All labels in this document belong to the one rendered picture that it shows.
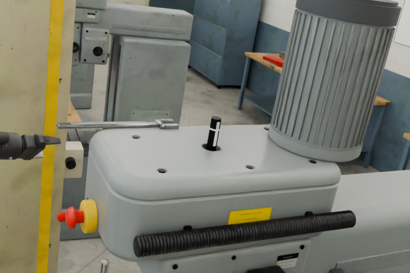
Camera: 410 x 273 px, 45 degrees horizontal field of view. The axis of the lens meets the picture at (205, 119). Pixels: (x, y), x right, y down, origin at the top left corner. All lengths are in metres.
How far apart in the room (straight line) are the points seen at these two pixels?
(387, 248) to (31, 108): 1.94
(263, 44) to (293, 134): 7.47
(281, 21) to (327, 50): 7.17
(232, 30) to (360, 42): 7.32
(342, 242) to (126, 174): 0.53
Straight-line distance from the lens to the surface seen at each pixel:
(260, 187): 0.90
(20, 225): 2.99
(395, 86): 6.27
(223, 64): 8.34
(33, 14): 2.56
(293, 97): 1.00
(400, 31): 6.29
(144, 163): 0.86
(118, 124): 1.00
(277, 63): 6.94
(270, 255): 1.02
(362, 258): 1.22
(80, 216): 0.93
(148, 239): 0.82
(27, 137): 1.71
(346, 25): 0.95
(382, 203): 1.24
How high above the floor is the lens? 2.26
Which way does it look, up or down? 19 degrees down
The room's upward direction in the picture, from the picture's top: 9 degrees clockwise
